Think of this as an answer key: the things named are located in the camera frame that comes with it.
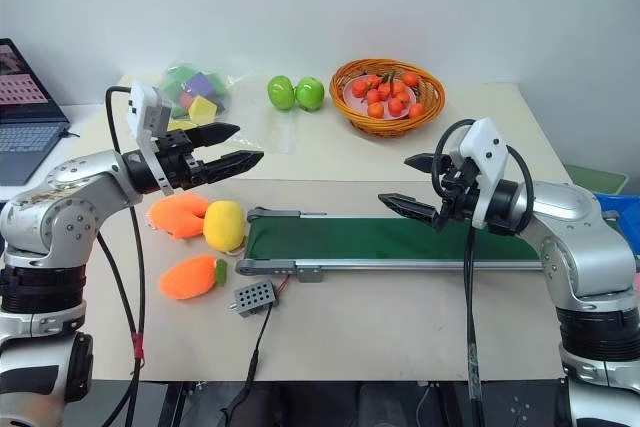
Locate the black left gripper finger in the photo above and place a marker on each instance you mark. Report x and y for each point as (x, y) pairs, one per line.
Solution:
(215, 133)
(235, 163)

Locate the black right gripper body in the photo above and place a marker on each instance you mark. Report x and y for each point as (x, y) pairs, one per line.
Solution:
(462, 187)

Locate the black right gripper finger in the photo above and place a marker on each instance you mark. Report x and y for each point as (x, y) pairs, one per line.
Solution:
(412, 208)
(425, 163)

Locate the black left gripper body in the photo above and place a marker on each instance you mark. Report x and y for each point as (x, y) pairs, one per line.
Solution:
(180, 159)

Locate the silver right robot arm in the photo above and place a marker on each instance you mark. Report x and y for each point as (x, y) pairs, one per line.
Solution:
(575, 237)

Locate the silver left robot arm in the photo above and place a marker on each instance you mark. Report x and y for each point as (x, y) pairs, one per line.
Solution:
(65, 207)

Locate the green conveyor belt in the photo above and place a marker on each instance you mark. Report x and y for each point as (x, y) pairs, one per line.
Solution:
(380, 239)

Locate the yellow foam cube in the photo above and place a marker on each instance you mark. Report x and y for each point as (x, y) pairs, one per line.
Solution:
(204, 109)

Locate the flat yellow foam block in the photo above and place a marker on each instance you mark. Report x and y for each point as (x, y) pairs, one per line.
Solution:
(181, 125)

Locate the clear plastic bag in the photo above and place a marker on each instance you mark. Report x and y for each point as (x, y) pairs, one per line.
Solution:
(250, 117)

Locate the red foam block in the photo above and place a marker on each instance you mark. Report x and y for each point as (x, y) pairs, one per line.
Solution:
(185, 101)

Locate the small green foam block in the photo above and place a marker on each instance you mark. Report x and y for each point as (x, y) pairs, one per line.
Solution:
(219, 83)

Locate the purple foam block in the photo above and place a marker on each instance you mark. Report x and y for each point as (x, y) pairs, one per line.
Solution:
(201, 84)

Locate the small toy orange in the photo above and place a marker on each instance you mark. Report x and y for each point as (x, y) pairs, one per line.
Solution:
(373, 96)
(375, 110)
(410, 79)
(416, 110)
(396, 106)
(398, 88)
(384, 92)
(372, 80)
(358, 88)

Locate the orange plush toy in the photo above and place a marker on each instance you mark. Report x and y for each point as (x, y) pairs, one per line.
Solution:
(175, 217)

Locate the yellow plush lemon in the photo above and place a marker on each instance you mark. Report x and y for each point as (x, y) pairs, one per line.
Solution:
(224, 224)

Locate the large green foam block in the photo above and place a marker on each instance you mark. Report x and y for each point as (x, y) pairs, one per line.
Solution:
(181, 79)

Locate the green toy apple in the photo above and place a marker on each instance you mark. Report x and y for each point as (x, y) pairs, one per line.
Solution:
(311, 94)
(282, 93)

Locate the orange woven basket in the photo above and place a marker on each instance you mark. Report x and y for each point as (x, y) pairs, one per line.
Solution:
(350, 117)

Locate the pink plate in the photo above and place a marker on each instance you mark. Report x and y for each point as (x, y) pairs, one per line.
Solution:
(352, 102)

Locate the orange plush carrot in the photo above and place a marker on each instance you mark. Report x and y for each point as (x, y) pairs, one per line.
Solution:
(187, 277)

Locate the green tray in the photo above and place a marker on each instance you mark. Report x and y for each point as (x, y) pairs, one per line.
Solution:
(597, 179)

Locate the grey perforated control box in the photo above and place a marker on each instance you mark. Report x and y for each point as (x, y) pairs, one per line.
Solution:
(255, 298)

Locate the blue plastic bin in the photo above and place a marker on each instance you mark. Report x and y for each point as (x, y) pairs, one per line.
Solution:
(620, 212)

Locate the dark laptop computer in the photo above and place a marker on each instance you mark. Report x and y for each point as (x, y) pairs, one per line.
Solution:
(25, 117)

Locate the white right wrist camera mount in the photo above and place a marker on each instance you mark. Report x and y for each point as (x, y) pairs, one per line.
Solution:
(485, 147)

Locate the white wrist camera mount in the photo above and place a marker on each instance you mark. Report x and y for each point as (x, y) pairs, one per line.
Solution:
(145, 107)
(485, 147)

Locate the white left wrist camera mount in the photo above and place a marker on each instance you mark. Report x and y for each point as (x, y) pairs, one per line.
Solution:
(145, 107)

